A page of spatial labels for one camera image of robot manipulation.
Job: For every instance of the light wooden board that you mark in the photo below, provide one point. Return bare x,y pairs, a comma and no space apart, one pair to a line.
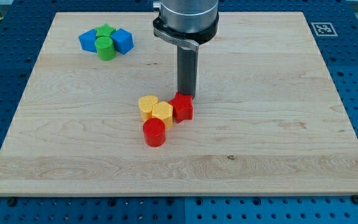
268,120

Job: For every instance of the green cylinder block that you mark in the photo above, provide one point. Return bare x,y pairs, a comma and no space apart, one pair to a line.
105,48

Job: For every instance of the right blue cube block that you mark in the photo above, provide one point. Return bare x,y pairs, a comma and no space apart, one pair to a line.
122,40

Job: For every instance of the red star block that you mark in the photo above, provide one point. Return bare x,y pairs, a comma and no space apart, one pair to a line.
182,107

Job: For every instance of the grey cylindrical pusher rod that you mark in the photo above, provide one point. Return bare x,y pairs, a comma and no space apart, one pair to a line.
187,67

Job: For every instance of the blue cube block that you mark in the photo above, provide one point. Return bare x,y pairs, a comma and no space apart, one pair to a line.
87,40
122,40

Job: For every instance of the left blue cube block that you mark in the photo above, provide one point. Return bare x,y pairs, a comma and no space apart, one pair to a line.
87,40

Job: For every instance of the yellow hexagon block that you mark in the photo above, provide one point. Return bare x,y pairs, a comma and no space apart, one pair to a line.
163,111

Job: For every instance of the red cylinder block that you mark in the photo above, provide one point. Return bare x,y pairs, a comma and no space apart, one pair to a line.
154,132

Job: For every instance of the white fiducial marker tag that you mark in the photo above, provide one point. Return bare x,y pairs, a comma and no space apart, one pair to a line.
324,29

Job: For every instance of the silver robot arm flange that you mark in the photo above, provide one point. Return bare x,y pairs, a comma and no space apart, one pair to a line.
186,24

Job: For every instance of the green star block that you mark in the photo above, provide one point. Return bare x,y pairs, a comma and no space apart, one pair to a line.
104,31

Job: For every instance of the yellow heart block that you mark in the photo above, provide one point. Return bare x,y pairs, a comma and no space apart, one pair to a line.
145,104

